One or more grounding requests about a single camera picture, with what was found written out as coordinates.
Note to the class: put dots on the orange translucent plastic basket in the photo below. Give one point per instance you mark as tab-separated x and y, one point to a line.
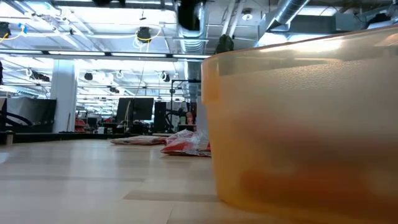
295	140

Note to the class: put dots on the black metal frame stand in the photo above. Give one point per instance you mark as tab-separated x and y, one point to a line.
171	102

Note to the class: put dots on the dark grey partition panel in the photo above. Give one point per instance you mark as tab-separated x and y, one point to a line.
37	113

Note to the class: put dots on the white square pillar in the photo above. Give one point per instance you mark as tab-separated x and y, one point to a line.
63	99

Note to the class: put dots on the long ceiling light strip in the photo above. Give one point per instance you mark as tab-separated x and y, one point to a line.
93	53

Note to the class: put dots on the round white ceiling sensor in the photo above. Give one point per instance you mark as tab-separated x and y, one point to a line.
247	15

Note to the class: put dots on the red white popcorn bag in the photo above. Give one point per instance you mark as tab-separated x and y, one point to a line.
186	146
136	140

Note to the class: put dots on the silver spiral ventilation duct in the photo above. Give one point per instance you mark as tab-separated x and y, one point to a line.
191	43
286	14

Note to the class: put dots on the black round hanging device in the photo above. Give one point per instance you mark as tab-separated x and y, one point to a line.
144	33

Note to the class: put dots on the person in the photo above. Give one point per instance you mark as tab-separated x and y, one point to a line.
189	119

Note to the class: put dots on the black upright panel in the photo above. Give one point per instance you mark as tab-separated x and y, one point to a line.
160	116

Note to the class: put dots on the black ceiling spotlight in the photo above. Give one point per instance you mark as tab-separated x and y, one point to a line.
113	90
166	77
88	76

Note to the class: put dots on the black computer monitor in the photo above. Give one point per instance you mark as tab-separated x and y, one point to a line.
143	109
124	109

